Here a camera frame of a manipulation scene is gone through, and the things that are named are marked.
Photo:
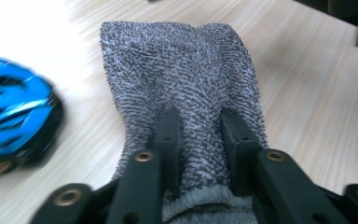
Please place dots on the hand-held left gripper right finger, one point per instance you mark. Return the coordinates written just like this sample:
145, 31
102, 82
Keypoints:
239, 140

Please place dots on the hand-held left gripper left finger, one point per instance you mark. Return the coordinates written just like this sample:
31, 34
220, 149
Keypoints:
169, 130

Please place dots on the grey knitted sock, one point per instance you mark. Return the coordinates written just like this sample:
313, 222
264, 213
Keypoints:
180, 68

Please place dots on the black and blue toy car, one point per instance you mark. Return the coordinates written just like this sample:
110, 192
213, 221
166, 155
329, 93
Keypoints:
12, 112

